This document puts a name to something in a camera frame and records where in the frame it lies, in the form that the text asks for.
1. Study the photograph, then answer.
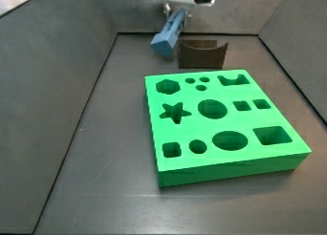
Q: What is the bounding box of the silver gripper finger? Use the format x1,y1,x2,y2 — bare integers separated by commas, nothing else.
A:
163,3,171,17

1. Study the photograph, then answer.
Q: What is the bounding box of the blue three prong object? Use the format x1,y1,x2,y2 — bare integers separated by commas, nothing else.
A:
151,9,187,58

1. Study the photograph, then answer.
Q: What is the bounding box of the green foam shape board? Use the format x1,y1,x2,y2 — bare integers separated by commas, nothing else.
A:
145,70,311,187

